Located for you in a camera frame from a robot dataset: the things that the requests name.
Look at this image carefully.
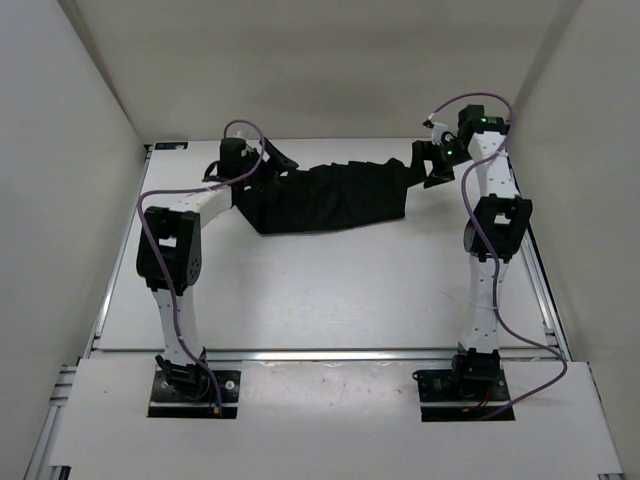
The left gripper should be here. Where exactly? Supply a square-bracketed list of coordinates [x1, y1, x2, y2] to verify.
[239, 138, 297, 198]

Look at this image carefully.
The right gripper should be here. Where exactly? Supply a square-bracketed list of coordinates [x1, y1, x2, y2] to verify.
[403, 141, 474, 189]

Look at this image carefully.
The black pleated skirt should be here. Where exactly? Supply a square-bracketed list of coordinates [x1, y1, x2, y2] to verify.
[233, 158, 426, 235]

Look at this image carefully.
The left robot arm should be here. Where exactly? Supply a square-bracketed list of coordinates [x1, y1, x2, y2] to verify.
[136, 137, 298, 405]

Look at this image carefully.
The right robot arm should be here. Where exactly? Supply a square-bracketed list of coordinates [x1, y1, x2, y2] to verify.
[413, 105, 533, 403]

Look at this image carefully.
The left blue corner label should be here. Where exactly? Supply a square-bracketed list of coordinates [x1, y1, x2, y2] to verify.
[154, 142, 189, 151]

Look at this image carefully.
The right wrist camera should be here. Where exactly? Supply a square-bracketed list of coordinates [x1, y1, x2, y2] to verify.
[424, 118, 451, 145]

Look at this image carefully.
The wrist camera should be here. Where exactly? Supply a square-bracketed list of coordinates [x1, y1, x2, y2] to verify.
[424, 118, 451, 145]
[230, 130, 256, 156]

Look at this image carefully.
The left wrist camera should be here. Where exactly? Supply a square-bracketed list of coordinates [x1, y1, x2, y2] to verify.
[230, 130, 256, 156]

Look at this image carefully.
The front aluminium rail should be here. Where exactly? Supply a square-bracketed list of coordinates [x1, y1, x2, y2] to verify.
[84, 348, 474, 362]

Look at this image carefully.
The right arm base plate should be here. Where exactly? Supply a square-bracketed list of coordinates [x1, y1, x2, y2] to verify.
[412, 368, 516, 423]

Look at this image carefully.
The left aluminium rail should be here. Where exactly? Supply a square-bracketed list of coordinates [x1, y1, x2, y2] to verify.
[24, 149, 151, 480]

